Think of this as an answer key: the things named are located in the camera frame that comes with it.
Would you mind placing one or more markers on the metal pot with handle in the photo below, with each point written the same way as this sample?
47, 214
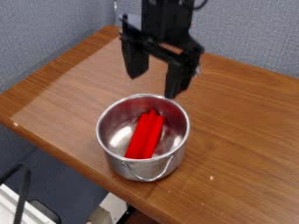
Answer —
115, 129

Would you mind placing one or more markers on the red block object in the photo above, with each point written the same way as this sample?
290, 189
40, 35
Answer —
146, 136

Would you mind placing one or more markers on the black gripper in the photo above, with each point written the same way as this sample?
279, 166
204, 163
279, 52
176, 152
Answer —
159, 33

